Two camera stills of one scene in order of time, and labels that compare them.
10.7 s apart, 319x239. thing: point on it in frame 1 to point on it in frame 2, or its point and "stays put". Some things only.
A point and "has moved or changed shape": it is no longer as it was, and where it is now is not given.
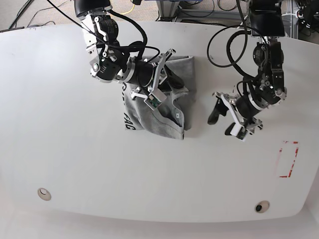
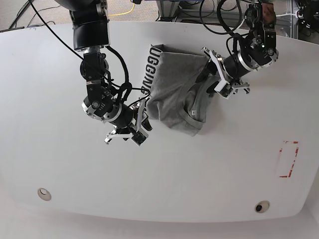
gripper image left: [150, 75] to [129, 121]
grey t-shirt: [175, 114] has moved or changed shape
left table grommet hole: [44, 194] stays put
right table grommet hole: [261, 206] stays put
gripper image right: [246, 115] to [225, 71]
